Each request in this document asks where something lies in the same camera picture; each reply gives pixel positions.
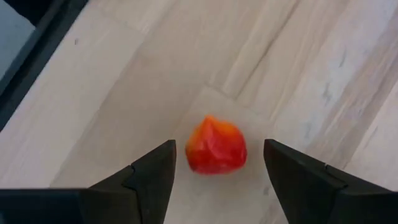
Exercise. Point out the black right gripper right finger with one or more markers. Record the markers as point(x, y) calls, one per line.
point(311, 199)

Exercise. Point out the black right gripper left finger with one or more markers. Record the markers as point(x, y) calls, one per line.
point(133, 202)

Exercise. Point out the red orange pepper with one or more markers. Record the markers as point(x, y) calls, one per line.
point(216, 149)

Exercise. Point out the black aluminium table frame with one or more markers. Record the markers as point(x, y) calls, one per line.
point(46, 40)

